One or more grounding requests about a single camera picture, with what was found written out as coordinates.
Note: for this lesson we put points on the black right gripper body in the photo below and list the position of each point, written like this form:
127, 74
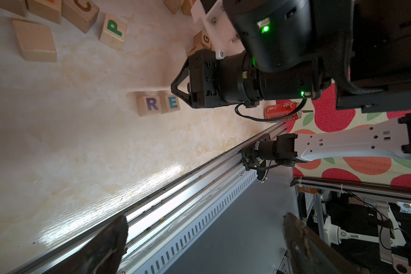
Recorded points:
217, 83

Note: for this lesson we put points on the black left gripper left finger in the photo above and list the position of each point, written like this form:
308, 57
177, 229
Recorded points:
101, 255

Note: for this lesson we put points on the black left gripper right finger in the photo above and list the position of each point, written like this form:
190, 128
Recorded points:
308, 253

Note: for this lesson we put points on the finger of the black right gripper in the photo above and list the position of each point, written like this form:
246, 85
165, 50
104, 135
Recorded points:
183, 75

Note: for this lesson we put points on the wooden block teal E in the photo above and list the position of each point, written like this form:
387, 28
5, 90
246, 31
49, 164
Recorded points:
169, 103

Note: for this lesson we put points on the wooden block purple R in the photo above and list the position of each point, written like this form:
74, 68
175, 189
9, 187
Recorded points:
148, 105

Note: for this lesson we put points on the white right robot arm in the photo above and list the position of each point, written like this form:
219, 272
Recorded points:
298, 49

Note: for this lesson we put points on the wooden block brown G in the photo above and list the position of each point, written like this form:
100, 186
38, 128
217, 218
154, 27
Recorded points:
201, 41

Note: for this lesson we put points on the red soda can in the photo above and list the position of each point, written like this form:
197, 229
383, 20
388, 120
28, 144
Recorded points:
283, 108

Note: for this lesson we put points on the wooden block green P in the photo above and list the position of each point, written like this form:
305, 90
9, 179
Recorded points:
113, 32

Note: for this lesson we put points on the wooden block pile under gripper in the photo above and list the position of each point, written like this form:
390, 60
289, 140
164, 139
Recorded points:
82, 14

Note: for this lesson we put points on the plain wooden block lower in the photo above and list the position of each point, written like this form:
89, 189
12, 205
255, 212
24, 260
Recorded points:
35, 41

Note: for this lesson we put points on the aluminium front rail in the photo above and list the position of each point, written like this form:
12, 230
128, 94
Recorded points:
161, 226

